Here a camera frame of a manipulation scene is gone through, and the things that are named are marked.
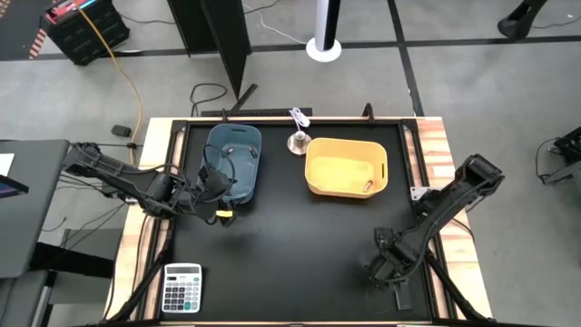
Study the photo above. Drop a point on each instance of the yellow plastic bin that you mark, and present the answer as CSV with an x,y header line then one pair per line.
x,y
340,172

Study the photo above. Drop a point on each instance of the black equipment crate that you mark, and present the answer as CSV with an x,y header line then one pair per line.
x,y
91,36

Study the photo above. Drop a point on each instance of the white desktop calculator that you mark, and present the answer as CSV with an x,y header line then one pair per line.
x,y
181,290

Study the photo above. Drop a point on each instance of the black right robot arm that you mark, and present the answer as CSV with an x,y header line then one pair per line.
x,y
454,200

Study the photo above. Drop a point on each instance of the black floor stand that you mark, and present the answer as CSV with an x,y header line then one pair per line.
x,y
522,22

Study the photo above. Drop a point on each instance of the blue plastic bin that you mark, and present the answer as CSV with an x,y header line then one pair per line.
x,y
243,177

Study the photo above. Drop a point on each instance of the silver desk bell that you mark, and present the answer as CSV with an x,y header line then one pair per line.
x,y
298,143

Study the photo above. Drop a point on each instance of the black metal rig frame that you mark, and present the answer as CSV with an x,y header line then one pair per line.
x,y
454,293

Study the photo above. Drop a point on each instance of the small black floor pedal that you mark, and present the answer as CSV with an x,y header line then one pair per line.
x,y
121,131

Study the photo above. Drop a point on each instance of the white paper sheet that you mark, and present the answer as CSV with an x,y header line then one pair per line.
x,y
5,163

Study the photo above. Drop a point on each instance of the dark tablet device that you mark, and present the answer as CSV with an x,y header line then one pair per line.
x,y
11,186

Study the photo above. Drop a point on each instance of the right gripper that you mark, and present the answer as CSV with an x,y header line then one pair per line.
x,y
403,259

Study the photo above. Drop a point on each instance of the black table mat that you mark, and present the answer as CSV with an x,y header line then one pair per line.
x,y
295,250

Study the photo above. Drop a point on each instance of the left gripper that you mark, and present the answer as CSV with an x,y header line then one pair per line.
x,y
195,200

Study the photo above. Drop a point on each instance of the black and silver battery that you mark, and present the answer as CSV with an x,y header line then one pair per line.
x,y
368,185

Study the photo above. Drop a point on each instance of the white pole with round base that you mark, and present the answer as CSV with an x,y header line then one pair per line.
x,y
323,52

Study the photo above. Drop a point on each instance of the grey side desk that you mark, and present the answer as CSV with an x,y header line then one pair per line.
x,y
32,213

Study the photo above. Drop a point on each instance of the copper-top black battery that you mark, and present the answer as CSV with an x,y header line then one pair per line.
x,y
253,152
229,150

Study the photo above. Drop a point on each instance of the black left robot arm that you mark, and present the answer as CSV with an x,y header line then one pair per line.
x,y
136,181

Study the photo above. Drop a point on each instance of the black floor bar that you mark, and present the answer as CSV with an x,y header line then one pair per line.
x,y
256,112

